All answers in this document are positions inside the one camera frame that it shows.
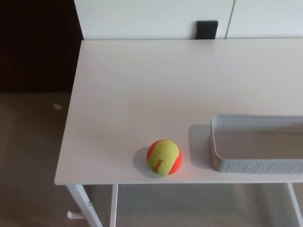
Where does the yellow and orange tennis ball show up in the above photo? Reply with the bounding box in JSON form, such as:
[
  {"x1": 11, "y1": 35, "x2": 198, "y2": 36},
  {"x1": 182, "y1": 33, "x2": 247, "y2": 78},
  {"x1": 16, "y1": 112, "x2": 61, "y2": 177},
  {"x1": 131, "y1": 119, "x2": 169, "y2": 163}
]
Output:
[{"x1": 147, "y1": 139, "x2": 183, "y2": 176}]

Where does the grey mesh container tray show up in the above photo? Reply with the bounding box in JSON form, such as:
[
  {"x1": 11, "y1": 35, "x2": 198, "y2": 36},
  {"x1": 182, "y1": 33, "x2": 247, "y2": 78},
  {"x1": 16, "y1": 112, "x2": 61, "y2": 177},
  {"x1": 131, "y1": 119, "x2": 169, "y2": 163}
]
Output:
[{"x1": 209, "y1": 114, "x2": 303, "y2": 173}]

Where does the white table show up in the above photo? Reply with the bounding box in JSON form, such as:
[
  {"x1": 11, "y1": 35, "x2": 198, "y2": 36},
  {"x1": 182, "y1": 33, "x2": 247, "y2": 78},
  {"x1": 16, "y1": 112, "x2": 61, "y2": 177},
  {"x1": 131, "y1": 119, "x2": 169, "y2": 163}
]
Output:
[{"x1": 53, "y1": 37, "x2": 303, "y2": 227}]

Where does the white cabinet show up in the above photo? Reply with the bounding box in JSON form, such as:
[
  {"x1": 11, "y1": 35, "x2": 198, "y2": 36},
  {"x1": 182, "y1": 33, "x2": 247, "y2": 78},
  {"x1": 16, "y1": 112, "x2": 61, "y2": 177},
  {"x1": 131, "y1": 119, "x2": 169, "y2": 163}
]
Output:
[{"x1": 73, "y1": 0, "x2": 303, "y2": 41}]

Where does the black wall plate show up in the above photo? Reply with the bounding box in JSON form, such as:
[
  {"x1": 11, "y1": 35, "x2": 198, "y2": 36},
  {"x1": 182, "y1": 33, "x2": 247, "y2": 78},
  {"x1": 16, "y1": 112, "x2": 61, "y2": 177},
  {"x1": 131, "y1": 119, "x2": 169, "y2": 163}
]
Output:
[{"x1": 196, "y1": 20, "x2": 219, "y2": 40}]

